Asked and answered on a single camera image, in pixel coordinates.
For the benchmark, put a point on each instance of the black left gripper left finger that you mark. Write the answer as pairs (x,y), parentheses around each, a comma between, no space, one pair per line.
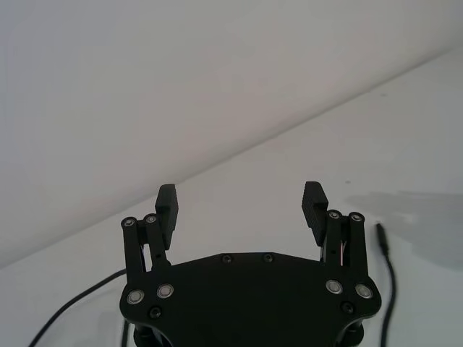
(164,217)

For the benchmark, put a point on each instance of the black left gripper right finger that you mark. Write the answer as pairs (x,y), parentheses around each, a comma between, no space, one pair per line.
(314,217)

